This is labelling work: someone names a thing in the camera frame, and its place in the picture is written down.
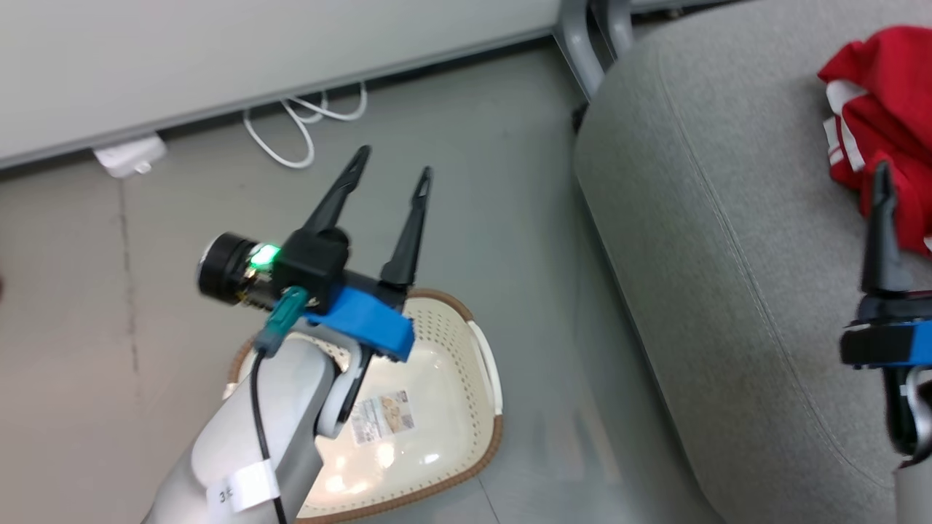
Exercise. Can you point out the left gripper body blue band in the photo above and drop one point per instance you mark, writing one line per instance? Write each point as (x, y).
(371, 324)

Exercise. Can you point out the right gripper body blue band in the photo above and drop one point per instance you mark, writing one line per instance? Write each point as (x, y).
(892, 342)

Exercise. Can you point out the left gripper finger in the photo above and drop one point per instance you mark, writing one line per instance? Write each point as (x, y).
(409, 240)
(335, 204)

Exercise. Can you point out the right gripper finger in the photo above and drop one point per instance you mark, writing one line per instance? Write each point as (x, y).
(882, 247)

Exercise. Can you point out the red clothing with white stripes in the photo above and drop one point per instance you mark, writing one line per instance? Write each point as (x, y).
(888, 94)

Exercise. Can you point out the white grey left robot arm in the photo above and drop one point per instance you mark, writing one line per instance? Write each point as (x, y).
(233, 437)

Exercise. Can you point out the printed sticker inside basket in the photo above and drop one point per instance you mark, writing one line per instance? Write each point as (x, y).
(382, 416)

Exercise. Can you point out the beige perforated laundry basket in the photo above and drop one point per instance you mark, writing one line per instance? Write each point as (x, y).
(437, 407)

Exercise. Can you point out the grey fabric sofa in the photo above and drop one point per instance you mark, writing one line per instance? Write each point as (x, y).
(764, 218)

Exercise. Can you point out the white power adapter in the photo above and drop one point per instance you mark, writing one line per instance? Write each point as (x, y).
(131, 156)

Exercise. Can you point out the grey metal furniture leg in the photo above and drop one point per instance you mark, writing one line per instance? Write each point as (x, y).
(615, 25)
(579, 51)

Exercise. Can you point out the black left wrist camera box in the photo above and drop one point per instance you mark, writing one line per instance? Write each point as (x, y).
(313, 262)

